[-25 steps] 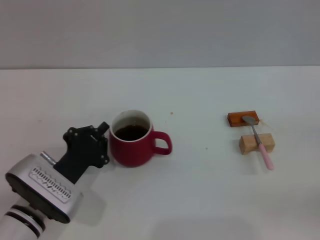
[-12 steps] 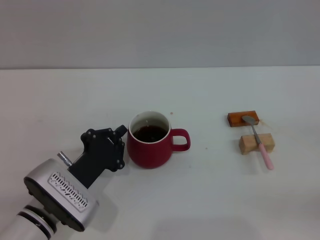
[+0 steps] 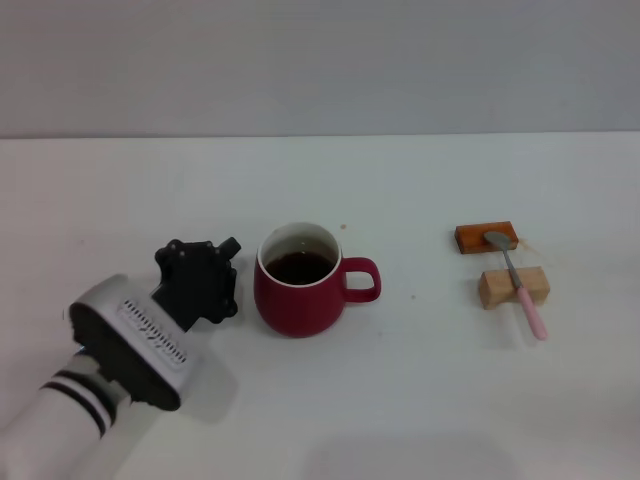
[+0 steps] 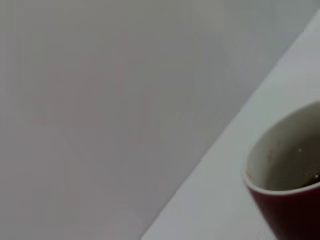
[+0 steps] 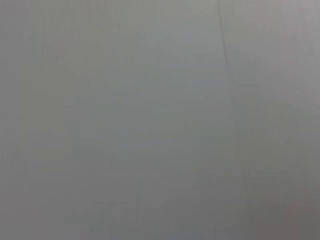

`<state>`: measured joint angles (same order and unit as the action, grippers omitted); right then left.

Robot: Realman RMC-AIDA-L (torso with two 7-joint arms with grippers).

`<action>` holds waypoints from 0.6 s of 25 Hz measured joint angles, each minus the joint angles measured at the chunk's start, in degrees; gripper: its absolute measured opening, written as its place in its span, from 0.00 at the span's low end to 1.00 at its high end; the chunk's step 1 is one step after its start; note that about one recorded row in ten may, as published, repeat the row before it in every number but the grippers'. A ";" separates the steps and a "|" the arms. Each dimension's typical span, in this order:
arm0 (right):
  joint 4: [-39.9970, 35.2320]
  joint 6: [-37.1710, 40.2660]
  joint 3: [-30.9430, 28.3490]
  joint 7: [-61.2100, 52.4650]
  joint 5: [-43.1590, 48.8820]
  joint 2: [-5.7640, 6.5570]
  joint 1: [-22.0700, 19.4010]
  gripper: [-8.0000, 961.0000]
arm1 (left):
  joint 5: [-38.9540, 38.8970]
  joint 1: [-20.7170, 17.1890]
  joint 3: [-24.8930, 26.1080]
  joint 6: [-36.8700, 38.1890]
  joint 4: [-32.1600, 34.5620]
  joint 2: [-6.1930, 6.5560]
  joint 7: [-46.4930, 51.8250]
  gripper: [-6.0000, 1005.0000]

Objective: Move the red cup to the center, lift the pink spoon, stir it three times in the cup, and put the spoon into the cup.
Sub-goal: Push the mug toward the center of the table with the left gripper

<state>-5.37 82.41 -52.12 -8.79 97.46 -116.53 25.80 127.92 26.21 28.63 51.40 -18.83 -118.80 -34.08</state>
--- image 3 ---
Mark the orange-brown wooden block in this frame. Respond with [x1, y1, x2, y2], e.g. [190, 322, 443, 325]
[454, 221, 520, 255]

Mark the pink handled metal spoon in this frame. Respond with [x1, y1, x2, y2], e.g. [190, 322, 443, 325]
[482, 230, 549, 342]

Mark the red ceramic cup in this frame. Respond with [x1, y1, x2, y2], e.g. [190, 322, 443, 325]
[253, 222, 383, 339]

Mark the light wooden arch block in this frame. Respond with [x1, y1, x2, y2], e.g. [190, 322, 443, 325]
[477, 265, 551, 311]

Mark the dark brown coffee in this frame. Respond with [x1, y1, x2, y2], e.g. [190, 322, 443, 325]
[263, 251, 334, 287]

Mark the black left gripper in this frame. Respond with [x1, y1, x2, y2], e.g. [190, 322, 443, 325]
[152, 235, 243, 334]

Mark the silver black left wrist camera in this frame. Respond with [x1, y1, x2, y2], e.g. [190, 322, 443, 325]
[68, 273, 202, 412]

